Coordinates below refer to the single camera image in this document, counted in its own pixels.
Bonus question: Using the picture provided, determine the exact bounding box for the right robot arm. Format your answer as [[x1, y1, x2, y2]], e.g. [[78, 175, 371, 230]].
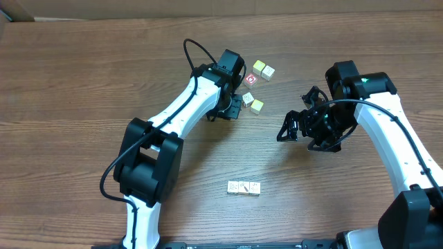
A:
[[276, 61, 442, 248]]

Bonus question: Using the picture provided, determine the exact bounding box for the hammer picture block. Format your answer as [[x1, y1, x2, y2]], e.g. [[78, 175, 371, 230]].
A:
[[238, 181, 250, 194]]

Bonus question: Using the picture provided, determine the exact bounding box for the yellow top block far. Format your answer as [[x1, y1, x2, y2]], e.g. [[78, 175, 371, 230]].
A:
[[252, 60, 266, 76]]

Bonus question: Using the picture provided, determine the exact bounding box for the white block green side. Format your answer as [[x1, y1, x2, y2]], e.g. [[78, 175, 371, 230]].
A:
[[248, 182, 261, 196]]

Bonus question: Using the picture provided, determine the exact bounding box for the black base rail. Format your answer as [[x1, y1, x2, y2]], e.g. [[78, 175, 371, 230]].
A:
[[156, 239, 347, 249]]

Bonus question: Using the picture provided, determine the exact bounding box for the yellow letter C block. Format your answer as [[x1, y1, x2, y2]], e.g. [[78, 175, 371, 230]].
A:
[[251, 100, 264, 115]]

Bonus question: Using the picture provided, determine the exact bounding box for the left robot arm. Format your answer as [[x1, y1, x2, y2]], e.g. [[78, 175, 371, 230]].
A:
[[113, 50, 246, 248]]

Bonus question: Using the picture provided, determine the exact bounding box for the white number two block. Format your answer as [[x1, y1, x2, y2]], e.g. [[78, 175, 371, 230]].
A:
[[242, 92, 255, 108]]

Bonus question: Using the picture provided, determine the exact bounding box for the white block far right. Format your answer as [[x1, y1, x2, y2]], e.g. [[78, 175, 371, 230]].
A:
[[261, 65, 275, 81]]

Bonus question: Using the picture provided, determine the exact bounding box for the red bordered block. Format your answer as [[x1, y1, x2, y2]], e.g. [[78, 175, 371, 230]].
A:
[[243, 73, 258, 89]]

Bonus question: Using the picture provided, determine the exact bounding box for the white W letter block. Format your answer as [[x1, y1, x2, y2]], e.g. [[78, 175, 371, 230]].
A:
[[227, 181, 239, 194]]

